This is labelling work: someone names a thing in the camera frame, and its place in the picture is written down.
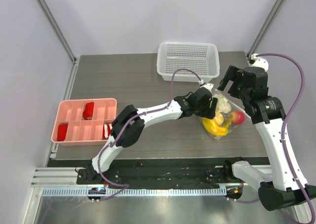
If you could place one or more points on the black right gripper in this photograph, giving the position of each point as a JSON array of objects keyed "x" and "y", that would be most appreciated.
[{"x": 235, "y": 79}]

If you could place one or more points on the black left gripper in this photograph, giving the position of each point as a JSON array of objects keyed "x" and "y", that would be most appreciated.
[{"x": 209, "y": 112}]

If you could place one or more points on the white fake cauliflower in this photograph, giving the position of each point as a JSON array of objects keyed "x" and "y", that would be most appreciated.
[{"x": 223, "y": 106}]

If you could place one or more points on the clear zip top bag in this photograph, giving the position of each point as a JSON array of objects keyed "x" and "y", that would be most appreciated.
[{"x": 227, "y": 119}]

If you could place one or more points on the red fake pomegranate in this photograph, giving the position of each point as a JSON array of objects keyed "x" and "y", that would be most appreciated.
[{"x": 237, "y": 117}]

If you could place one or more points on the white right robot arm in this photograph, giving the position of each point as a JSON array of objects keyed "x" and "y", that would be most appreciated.
[{"x": 286, "y": 186}]

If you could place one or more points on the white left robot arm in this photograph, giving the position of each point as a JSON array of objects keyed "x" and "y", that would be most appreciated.
[{"x": 128, "y": 126}]

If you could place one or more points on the yellow fake lemon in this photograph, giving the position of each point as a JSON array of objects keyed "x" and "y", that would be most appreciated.
[{"x": 219, "y": 118}]

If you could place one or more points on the yellow fake bananas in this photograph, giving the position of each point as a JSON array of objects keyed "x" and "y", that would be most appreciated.
[{"x": 213, "y": 128}]

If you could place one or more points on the white perforated plastic basket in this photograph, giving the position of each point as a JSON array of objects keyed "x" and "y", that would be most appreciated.
[{"x": 202, "y": 58}]

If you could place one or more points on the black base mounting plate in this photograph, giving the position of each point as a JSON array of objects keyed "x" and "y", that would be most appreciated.
[{"x": 182, "y": 173}]

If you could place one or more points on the red white striped cloth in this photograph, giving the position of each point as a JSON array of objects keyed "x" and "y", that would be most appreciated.
[{"x": 106, "y": 131}]

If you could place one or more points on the red cloth upper compartment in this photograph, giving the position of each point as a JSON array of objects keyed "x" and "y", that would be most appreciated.
[{"x": 88, "y": 111}]

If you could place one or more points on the pink compartment tray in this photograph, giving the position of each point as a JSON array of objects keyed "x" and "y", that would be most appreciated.
[{"x": 81, "y": 131}]

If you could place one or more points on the red cloth lower left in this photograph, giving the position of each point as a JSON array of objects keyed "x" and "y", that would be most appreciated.
[{"x": 62, "y": 132}]

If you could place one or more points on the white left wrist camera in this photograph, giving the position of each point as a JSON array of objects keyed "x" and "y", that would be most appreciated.
[{"x": 208, "y": 86}]

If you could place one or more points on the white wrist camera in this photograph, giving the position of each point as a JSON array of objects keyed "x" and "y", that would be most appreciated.
[
  {"x": 257, "y": 61},
  {"x": 208, "y": 86}
]

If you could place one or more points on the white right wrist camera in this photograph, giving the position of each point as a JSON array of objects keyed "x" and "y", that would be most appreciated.
[{"x": 257, "y": 61}]

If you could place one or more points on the white slotted cable duct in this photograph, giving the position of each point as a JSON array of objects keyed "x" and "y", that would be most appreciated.
[{"x": 97, "y": 192}]

